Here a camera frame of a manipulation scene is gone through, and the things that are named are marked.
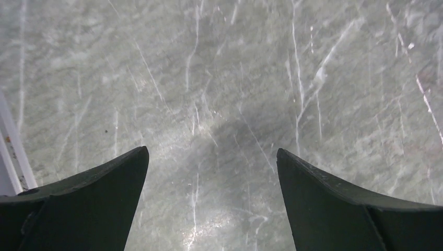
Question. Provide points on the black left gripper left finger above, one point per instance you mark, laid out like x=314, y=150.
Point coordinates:
x=92, y=210

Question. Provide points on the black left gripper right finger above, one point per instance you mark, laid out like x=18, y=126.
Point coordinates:
x=326, y=212

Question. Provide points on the white aluminium table rail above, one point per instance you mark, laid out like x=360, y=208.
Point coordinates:
x=16, y=173

